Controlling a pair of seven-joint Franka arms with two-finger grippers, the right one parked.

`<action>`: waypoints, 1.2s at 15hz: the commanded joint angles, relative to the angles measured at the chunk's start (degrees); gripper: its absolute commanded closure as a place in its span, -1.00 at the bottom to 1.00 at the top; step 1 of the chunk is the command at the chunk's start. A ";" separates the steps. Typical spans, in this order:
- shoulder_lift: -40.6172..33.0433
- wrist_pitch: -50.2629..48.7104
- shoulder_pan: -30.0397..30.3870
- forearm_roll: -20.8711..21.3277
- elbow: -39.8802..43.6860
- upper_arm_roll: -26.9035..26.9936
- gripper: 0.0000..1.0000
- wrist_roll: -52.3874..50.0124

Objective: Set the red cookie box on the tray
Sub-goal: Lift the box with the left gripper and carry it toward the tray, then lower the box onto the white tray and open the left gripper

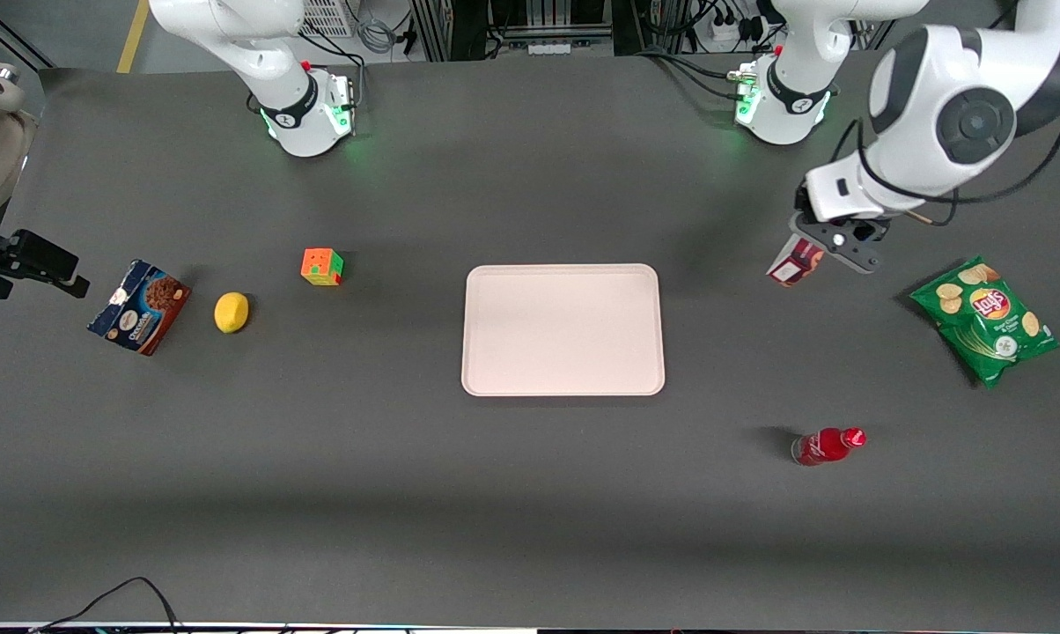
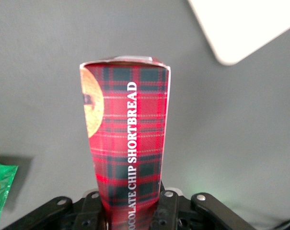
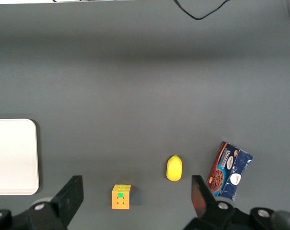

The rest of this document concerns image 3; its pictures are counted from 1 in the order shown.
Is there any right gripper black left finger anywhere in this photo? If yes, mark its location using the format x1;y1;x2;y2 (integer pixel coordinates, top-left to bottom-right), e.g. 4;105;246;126
26;175;84;230

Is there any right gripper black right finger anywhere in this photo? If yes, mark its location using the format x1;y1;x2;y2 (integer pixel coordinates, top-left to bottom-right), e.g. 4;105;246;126
183;174;251;230

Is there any blue chocolate cookie box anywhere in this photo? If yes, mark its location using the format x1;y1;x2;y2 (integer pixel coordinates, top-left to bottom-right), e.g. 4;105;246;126
206;141;254;203

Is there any white plastic tray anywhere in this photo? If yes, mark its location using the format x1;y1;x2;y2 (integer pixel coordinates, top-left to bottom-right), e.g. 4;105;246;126
0;118;40;196

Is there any yellow lemon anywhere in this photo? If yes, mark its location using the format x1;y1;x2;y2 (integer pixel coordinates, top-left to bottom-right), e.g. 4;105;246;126
166;155;184;182

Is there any orange green puzzle cube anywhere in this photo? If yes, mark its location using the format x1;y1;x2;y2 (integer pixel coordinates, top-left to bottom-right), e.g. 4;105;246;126
111;184;132;210

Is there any thin black looped cable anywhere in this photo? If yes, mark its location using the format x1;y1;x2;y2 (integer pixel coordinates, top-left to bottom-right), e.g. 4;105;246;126
173;0;232;21

